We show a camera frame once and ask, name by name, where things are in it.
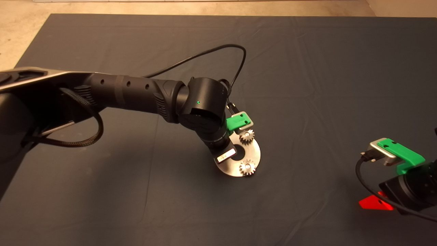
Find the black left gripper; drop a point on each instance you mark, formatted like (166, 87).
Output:
(223, 150)

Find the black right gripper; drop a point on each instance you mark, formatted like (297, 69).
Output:
(406, 191)

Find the steel planetary gear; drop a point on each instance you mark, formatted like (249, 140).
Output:
(243, 138)
(243, 169)

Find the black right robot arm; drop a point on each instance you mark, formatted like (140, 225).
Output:
(431, 177)

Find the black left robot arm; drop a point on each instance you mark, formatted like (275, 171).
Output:
(119, 89)

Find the round metal carrier plate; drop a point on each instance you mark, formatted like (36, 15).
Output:
(255, 153)

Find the dark grey table cloth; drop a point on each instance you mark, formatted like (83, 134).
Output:
(307, 68)

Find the green left camera mount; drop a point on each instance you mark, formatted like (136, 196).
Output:
(237, 121)

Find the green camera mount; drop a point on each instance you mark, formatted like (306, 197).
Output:
(237, 121)
(406, 153)

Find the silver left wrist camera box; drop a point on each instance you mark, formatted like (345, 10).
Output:
(248, 120)

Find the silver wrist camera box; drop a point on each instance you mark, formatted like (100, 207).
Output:
(379, 150)
(248, 120)

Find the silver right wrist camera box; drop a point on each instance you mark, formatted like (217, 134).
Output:
(379, 150)

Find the green right camera mount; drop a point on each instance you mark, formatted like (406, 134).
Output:
(406, 153)

